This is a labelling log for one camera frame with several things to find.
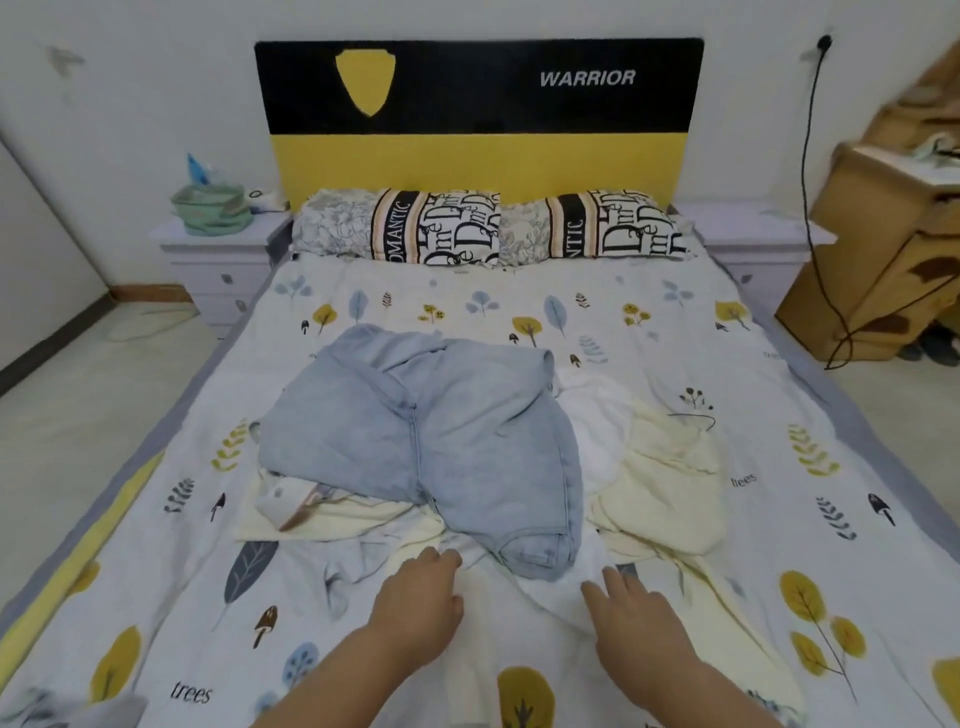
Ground bed with leaf print bedding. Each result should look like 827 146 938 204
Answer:
0 225 960 728

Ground black yellow headboard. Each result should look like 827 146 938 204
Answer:
253 37 707 212

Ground light blue denim jeans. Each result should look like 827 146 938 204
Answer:
258 325 585 584

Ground person's left forearm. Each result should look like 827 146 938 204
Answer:
255 622 414 728

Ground person's left hand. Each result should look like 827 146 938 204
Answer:
367 546 467 662

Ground white nightstand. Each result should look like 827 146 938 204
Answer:
675 202 839 320
150 210 296 335

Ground person's right hand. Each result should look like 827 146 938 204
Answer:
582 562 707 707

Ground black white patterned pillow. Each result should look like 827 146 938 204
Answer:
291 187 506 270
498 189 693 266

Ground white wardrobe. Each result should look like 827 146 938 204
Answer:
0 142 116 395

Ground wooden dressing table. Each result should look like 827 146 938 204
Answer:
774 37 960 366

